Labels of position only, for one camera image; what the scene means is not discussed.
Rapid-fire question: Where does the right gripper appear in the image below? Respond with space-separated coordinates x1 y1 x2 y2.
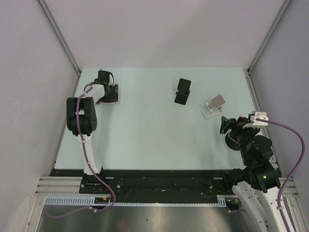
219 116 259 163

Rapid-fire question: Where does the white phone stand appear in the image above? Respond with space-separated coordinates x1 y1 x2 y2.
201 94 226 119

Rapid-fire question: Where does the black round phone stand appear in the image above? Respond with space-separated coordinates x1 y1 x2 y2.
225 134 240 151

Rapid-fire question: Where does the pink case phone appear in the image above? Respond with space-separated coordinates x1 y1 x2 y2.
102 102 116 105

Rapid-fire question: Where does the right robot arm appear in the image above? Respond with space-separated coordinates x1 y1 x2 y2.
220 112 285 232

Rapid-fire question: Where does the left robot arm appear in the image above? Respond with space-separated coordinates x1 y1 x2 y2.
66 70 119 176

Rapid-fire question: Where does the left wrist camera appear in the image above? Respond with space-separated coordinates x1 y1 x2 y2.
108 72 114 86

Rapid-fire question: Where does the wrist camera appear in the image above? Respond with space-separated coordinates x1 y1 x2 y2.
108 72 114 86
242 111 268 129

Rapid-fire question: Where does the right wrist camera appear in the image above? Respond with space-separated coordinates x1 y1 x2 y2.
242 111 268 129

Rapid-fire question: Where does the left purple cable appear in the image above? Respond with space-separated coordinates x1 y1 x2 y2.
44 83 116 219

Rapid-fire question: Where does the purple cable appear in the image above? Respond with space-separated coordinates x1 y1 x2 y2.
44 83 116 219
238 117 305 232

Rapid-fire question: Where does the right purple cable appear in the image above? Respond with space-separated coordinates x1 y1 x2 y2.
238 117 305 232

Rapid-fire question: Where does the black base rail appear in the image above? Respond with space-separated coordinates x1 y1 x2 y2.
50 169 233 204

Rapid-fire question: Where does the white cable duct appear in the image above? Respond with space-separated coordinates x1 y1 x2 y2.
44 195 229 207

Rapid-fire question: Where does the left aluminium corner post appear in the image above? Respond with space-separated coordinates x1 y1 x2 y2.
36 0 81 76

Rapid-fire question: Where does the aluminium corner post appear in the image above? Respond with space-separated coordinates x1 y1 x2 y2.
247 0 294 75
36 0 81 76

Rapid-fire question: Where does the right aluminium corner post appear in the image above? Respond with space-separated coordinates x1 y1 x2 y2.
247 0 294 75

